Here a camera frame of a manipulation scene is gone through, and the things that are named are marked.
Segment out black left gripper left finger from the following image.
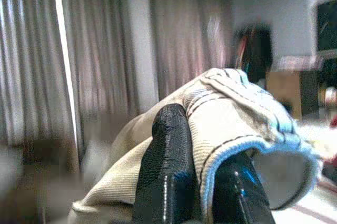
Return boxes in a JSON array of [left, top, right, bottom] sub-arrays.
[[133, 103, 203, 224]]

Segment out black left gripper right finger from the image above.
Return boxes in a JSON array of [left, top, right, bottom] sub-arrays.
[[213, 151, 276, 224]]

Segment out cream corduroy trousers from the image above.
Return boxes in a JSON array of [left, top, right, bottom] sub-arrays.
[[67, 67, 323, 224]]

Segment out grey curtain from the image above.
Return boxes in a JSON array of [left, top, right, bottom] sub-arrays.
[[150, 0, 235, 95], [56, 0, 132, 130], [0, 0, 78, 172]]

